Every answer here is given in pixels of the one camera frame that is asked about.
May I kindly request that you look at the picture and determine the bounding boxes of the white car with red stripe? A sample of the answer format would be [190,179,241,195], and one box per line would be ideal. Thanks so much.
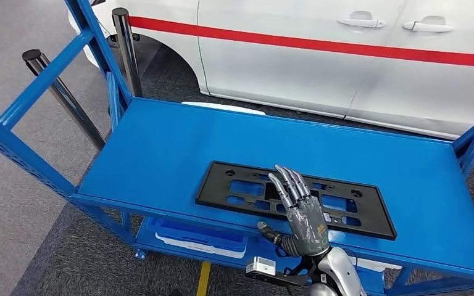
[68,0,474,148]

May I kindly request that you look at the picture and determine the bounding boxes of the blue metal shelf rack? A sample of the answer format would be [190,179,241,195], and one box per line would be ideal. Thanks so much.
[0,0,474,296]

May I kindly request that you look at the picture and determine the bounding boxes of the yellow floor tape square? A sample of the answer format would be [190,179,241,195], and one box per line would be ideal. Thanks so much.
[196,261,212,296]

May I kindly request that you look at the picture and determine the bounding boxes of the blue plastic bin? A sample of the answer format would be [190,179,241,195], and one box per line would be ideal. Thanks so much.
[147,216,248,254]

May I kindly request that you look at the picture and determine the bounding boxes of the black plastic plate bracket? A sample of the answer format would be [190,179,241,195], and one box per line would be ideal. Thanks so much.
[195,161,397,241]

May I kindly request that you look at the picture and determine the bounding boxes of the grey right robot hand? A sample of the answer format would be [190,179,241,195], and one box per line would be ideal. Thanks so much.
[256,164,331,258]

